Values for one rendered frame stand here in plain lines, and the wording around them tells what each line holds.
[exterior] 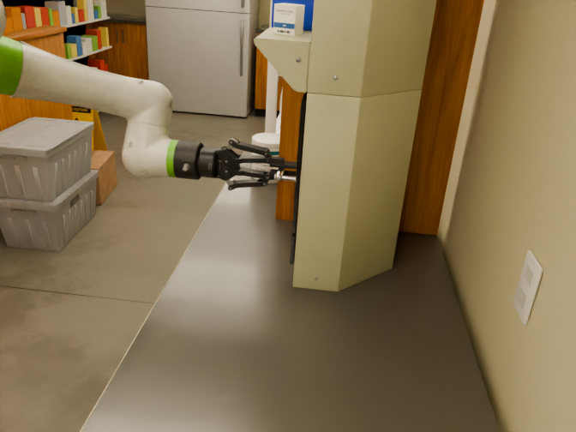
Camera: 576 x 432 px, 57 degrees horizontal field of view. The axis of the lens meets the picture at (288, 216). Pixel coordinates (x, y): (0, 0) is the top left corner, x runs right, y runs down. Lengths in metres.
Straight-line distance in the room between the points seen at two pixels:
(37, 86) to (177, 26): 5.09
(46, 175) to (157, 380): 2.34
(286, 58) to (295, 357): 0.60
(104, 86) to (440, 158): 0.90
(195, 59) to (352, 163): 5.20
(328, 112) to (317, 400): 0.57
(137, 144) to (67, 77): 0.21
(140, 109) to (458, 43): 0.82
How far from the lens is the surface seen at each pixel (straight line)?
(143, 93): 1.33
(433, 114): 1.53
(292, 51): 1.12
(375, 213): 1.29
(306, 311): 1.23
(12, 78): 1.23
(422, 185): 1.60
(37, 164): 3.28
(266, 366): 1.08
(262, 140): 1.88
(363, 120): 1.15
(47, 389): 2.53
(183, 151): 1.30
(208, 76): 6.27
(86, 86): 1.28
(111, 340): 2.71
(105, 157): 4.18
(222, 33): 6.17
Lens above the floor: 1.65
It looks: 25 degrees down
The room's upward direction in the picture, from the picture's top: 4 degrees clockwise
